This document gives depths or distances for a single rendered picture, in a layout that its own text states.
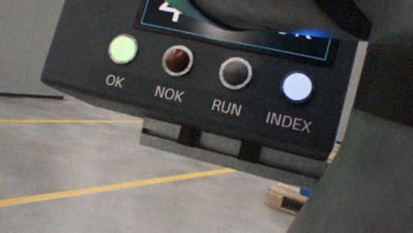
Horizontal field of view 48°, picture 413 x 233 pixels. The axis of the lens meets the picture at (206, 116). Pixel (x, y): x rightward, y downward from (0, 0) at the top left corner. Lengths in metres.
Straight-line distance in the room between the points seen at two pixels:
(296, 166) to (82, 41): 0.22
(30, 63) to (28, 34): 0.40
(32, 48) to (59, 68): 6.33
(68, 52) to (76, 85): 0.03
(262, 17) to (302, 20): 0.02
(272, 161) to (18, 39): 6.28
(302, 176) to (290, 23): 0.28
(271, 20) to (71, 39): 0.28
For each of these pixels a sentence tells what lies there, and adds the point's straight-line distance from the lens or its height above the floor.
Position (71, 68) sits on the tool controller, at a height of 1.09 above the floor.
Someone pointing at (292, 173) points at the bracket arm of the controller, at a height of 1.04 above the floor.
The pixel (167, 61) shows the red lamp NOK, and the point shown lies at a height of 1.11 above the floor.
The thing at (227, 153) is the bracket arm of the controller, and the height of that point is 1.04.
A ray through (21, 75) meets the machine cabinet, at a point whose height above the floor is 0.31.
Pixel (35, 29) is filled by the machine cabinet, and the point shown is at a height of 0.96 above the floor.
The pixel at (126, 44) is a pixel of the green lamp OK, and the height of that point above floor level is 1.12.
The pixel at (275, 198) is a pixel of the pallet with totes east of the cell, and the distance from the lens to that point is 3.84.
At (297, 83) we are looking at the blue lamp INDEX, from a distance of 0.36.
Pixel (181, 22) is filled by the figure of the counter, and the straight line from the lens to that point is 0.39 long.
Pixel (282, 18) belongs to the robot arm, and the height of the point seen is 1.15.
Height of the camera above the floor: 1.13
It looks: 8 degrees down
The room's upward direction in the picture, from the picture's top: 12 degrees clockwise
